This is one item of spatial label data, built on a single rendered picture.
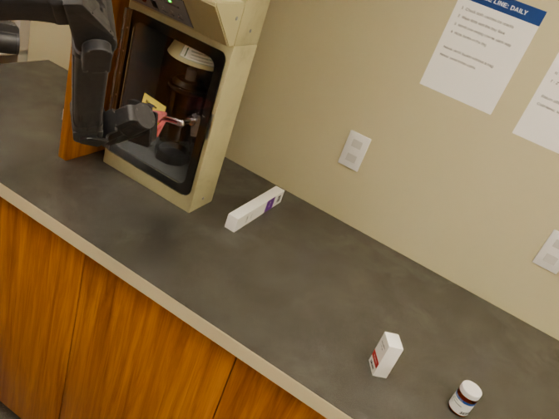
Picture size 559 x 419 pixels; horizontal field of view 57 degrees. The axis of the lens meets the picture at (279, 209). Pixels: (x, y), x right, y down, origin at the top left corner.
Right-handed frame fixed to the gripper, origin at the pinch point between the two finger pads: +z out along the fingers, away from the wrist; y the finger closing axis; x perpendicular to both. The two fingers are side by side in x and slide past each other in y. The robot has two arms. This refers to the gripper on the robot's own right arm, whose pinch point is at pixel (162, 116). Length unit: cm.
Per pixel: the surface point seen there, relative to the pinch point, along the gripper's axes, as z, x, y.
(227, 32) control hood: 0.6, -15.3, 23.3
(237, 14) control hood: 2.8, -16.1, 27.1
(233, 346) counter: -26, -40, -34
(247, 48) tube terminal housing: 11.6, -15.0, 19.0
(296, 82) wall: 48, -14, 6
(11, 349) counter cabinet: -21, 34, -78
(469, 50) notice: 46, -62, 26
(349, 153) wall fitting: 47, -37, -10
